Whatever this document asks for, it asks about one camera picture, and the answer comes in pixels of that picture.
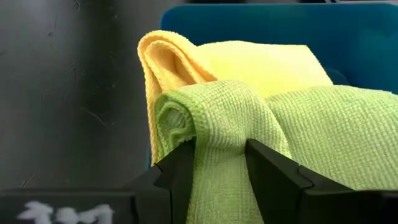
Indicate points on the teal plastic bin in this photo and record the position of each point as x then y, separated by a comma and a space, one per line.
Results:
280, 21

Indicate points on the yellow microfiber towel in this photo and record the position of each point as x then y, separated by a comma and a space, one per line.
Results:
264, 65

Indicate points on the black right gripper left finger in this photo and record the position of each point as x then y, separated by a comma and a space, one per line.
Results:
174, 186

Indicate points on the lime green microfiber towel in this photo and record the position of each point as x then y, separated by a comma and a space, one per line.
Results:
326, 133

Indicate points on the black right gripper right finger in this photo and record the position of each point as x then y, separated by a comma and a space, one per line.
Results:
273, 186

